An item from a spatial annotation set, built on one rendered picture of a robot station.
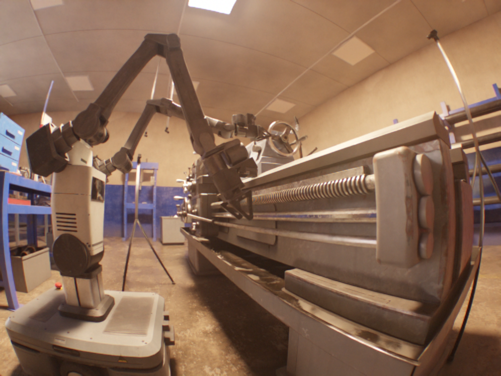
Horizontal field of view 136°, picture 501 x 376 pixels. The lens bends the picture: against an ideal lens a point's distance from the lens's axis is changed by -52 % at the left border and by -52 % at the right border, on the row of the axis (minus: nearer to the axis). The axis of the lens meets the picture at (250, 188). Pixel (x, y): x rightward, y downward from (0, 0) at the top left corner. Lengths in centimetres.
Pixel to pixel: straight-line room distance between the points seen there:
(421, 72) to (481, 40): 142
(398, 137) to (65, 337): 104
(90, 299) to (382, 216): 90
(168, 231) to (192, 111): 379
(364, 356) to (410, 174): 28
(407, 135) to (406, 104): 380
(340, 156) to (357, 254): 25
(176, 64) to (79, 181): 50
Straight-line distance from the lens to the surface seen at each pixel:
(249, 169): 61
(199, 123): 61
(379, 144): 49
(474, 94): 396
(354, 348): 38
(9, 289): 166
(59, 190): 82
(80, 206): 78
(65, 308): 93
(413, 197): 34
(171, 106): 118
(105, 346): 75
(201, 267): 230
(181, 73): 70
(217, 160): 58
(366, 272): 54
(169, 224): 429
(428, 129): 44
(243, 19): 344
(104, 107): 67
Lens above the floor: 67
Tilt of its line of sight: 7 degrees up
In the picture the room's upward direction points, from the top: 1 degrees counter-clockwise
